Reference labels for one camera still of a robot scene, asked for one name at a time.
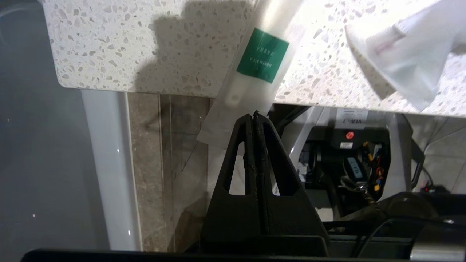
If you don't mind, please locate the crumpled small white packet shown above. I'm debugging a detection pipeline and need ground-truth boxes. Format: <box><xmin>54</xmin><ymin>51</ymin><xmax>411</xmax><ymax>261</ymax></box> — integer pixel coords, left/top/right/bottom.
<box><xmin>344</xmin><ymin>0</ymin><xmax>466</xmax><ymax>112</ymax></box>

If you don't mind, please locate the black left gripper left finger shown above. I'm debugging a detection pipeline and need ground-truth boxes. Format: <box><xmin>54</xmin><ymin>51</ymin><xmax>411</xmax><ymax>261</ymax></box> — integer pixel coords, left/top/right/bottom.
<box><xmin>201</xmin><ymin>114</ymin><xmax>262</xmax><ymax>253</ymax></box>

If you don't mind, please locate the brown vanity cabinet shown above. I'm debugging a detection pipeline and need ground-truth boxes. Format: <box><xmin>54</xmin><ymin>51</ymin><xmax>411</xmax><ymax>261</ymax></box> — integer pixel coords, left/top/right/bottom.
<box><xmin>160</xmin><ymin>95</ymin><xmax>219</xmax><ymax>251</ymax></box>

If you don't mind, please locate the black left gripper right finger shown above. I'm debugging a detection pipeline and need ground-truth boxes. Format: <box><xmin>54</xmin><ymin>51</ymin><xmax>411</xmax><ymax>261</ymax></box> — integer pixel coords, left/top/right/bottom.
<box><xmin>253</xmin><ymin>111</ymin><xmax>330</xmax><ymax>242</ymax></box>

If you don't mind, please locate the robot base chassis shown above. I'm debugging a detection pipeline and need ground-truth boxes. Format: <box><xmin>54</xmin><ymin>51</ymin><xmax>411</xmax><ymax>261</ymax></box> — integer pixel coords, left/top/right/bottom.
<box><xmin>277</xmin><ymin>106</ymin><xmax>437</xmax><ymax>219</ymax></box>

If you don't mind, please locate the white bathtub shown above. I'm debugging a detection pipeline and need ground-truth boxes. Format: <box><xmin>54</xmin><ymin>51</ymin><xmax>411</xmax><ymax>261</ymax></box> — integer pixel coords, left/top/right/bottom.
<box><xmin>0</xmin><ymin>0</ymin><xmax>142</xmax><ymax>252</ymax></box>

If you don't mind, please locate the long toothbrush packet green label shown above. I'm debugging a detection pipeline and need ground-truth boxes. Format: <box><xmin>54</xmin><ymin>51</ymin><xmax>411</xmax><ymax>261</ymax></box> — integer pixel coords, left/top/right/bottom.
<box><xmin>197</xmin><ymin>0</ymin><xmax>304</xmax><ymax>150</ymax></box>

